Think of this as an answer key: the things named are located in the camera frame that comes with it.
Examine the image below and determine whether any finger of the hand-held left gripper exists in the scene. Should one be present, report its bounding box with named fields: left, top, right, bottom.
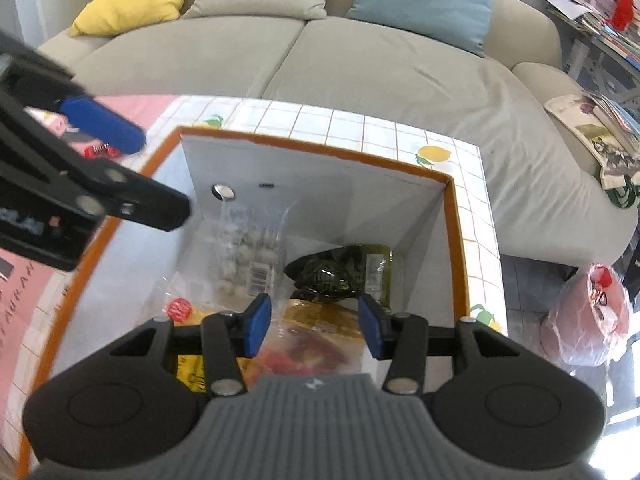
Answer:
left=0, top=95, right=192, bottom=233
left=0, top=30, right=148, bottom=155

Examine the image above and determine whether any orange cardboard box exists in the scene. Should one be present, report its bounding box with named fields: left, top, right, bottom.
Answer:
left=15, top=126, right=471, bottom=478

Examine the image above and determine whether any printed white tote bag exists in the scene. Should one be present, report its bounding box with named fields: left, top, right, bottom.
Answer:
left=544, top=94, right=640, bottom=210

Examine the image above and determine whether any clear bag of white balls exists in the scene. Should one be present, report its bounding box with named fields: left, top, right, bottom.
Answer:
left=197, top=200, right=301, bottom=311

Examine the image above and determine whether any light blue pillow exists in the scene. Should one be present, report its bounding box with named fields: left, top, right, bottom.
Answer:
left=346, top=0, right=496, bottom=57

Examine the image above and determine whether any grey desk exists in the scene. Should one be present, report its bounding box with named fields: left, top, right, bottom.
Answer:
left=562, top=35, right=640, bottom=96

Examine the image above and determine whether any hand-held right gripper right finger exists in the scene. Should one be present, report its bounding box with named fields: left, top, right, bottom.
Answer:
left=357, top=294, right=531, bottom=395

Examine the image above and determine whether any dark green snack packet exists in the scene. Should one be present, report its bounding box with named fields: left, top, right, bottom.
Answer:
left=284, top=243, right=396, bottom=306

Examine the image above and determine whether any yellow chips bag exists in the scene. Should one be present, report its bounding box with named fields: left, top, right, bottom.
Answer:
left=150, top=270, right=251, bottom=396

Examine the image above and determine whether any beige fabric sofa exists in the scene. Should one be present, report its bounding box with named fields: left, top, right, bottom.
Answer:
left=37, top=0, right=640, bottom=271

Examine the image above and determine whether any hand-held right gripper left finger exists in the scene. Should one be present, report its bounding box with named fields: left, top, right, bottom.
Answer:
left=107, top=292, right=273, bottom=396

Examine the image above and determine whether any stack of books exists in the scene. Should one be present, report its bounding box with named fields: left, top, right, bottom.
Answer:
left=595, top=92, right=640, bottom=141

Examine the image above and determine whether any yellow red snack packet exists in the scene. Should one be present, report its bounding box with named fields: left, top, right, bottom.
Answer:
left=240, top=299, right=371, bottom=391

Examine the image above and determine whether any red figure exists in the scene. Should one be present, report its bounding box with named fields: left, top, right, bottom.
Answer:
left=607, top=0, right=636, bottom=31

